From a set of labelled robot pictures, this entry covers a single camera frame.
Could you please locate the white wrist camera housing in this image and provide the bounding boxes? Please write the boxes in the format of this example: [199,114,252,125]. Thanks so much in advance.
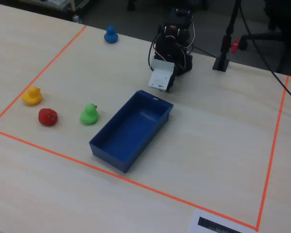
[148,58,176,92]

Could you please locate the white paper with black bar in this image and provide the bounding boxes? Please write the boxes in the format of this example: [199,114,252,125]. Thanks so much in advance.
[187,208,258,233]

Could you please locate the green rubber duck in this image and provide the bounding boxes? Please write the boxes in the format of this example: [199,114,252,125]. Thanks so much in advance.
[79,103,99,126]

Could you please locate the red clamp knob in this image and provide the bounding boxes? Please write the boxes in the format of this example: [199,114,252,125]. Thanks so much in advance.
[231,40,241,54]

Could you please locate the yellow rubber duck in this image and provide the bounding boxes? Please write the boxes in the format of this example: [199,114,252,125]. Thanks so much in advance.
[21,85,43,106]

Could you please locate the metal cart with caster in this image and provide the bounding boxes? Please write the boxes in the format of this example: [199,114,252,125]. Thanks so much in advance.
[16,0,89,24]

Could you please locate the red rubber duck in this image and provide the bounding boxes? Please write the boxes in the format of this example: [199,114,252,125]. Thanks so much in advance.
[38,108,59,127]

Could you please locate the black office chair base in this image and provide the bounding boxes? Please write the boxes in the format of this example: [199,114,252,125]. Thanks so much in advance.
[240,0,291,73]

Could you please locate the orange tape border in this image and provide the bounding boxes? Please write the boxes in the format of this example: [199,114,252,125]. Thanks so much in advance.
[0,24,290,232]

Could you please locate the thick black cable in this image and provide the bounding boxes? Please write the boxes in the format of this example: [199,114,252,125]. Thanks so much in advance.
[239,0,291,107]

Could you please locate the blue rubber duck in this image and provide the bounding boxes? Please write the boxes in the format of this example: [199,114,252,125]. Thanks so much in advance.
[103,25,119,44]

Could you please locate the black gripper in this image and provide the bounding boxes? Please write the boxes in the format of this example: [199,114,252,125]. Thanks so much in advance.
[164,62,179,93]

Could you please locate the blue plastic box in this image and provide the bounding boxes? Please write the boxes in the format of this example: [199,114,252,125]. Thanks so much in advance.
[88,89,174,174]

